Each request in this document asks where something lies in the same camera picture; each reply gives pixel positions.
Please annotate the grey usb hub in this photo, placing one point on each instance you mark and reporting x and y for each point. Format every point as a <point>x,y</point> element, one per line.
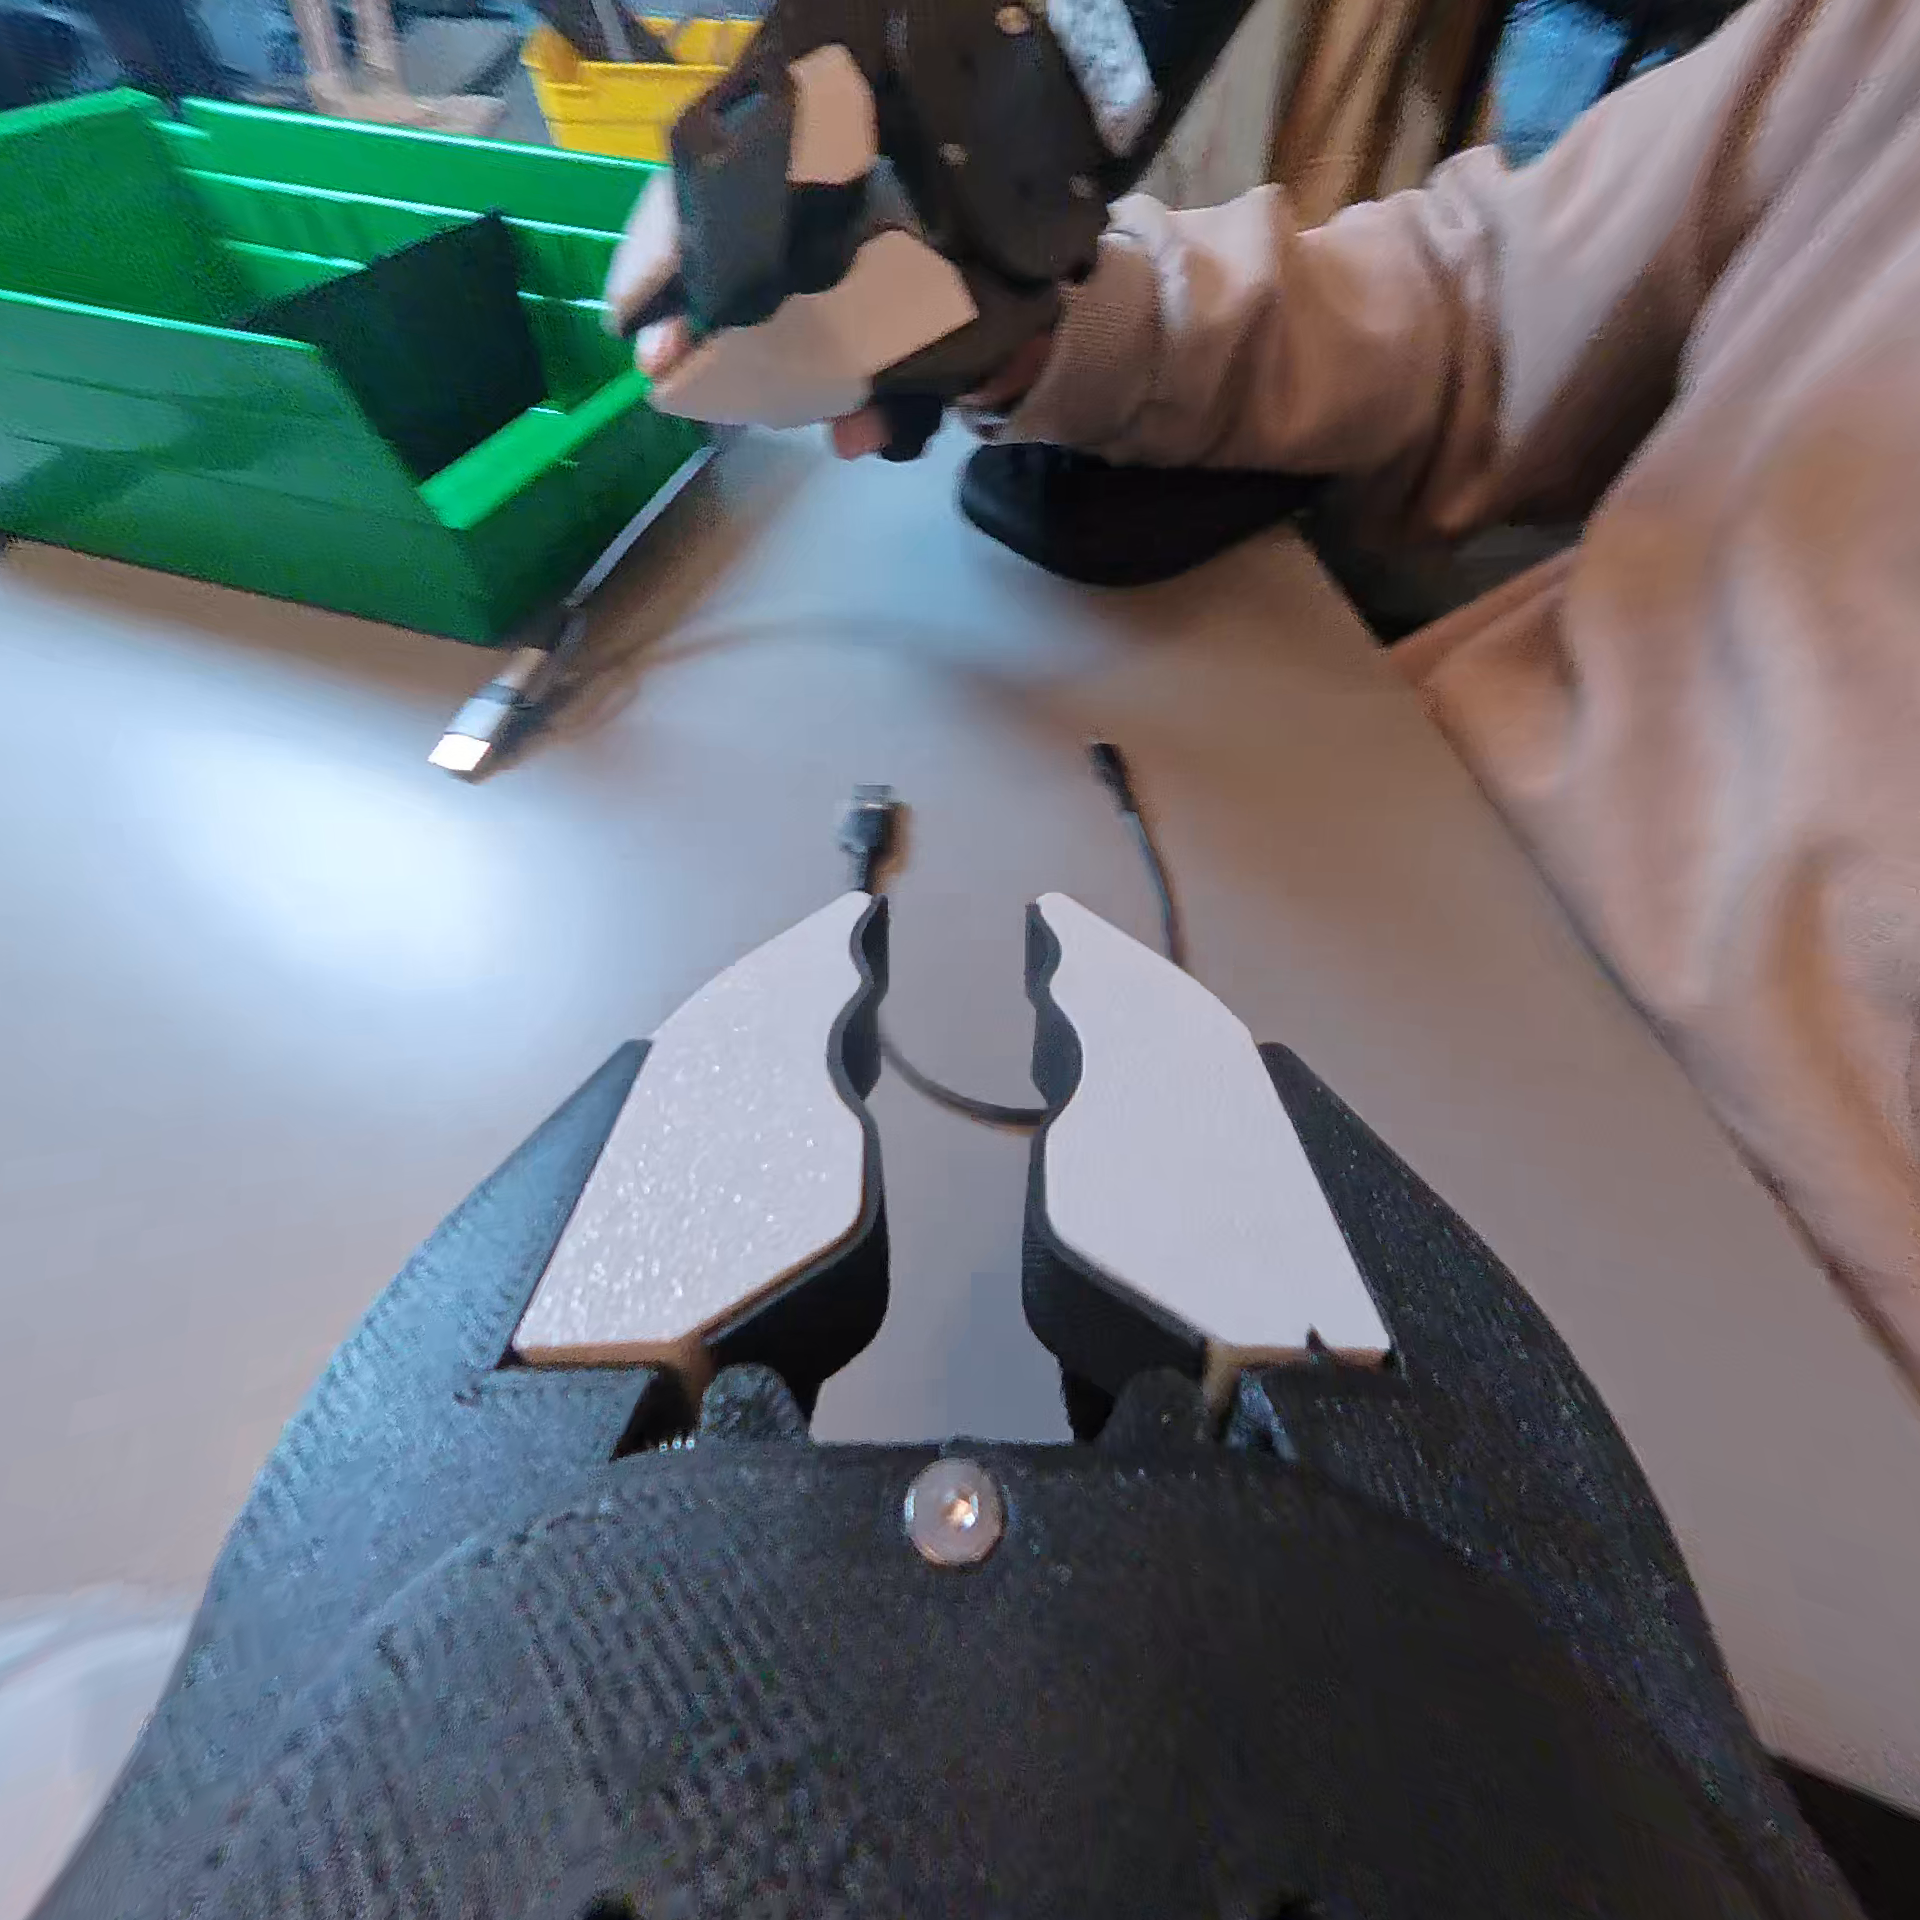
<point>638,525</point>

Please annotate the green plastic bin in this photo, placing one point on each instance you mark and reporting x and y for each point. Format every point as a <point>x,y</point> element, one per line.
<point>225,495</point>

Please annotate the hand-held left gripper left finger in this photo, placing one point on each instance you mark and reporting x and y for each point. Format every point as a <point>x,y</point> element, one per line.
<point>721,1170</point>

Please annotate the person's right forearm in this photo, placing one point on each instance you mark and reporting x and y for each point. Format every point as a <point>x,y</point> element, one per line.
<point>1424,301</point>

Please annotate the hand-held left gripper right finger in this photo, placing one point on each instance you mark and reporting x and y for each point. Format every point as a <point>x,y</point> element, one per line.
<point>1185,1185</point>

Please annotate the yellow plastic bin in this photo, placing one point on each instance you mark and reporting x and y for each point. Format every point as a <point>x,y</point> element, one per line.
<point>600,104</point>

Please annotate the black bin divider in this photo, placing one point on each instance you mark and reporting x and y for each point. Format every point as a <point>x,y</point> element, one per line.
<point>420,344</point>

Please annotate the person's beige hoodie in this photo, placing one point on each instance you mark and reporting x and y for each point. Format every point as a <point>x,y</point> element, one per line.
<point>1771,751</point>

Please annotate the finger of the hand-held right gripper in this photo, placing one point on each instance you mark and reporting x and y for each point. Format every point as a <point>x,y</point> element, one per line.
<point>832,121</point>
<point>811,344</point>

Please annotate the person's right hand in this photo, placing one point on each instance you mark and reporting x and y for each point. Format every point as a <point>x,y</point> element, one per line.
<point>642,263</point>

